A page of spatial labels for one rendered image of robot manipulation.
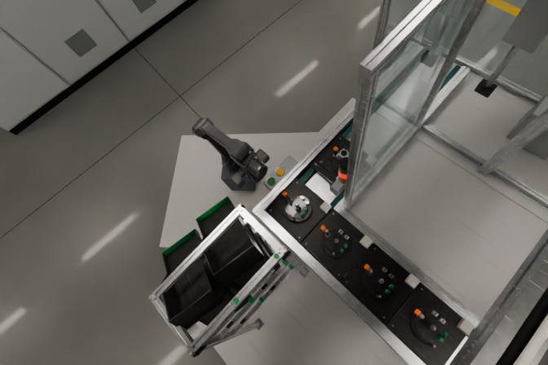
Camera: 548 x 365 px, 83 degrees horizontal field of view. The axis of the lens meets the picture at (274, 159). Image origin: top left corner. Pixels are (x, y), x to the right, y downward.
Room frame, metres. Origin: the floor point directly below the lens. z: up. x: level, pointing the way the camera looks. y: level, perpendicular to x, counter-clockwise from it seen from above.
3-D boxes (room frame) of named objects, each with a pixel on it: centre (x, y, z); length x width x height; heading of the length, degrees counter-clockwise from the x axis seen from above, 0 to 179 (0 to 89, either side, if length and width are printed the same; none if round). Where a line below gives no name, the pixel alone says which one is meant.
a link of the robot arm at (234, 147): (0.68, 0.17, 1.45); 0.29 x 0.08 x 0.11; 30
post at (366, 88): (0.36, -0.26, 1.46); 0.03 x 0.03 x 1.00; 25
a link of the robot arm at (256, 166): (0.54, 0.09, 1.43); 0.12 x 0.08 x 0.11; 30
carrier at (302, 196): (0.42, -0.02, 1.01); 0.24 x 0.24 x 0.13; 25
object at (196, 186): (0.69, 0.22, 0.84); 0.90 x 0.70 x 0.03; 66
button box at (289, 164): (0.65, -0.01, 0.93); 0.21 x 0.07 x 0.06; 115
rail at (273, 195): (0.67, -0.21, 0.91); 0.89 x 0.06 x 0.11; 115
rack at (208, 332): (0.15, 0.26, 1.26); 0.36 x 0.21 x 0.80; 115
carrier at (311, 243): (0.20, -0.12, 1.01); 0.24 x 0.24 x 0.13; 25
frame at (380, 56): (0.49, -0.52, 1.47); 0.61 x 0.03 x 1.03; 115
